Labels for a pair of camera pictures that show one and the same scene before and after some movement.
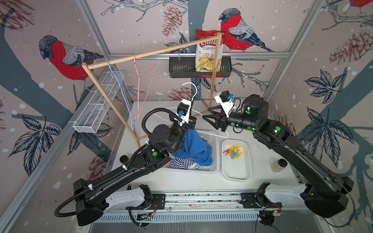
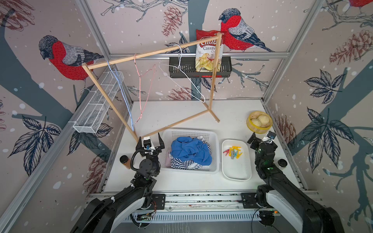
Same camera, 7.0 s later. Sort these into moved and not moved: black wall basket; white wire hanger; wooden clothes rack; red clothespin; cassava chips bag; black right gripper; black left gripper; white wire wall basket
Moved: black left gripper; white wire hanger; black right gripper
Not moved: wooden clothes rack; cassava chips bag; black wall basket; red clothespin; white wire wall basket
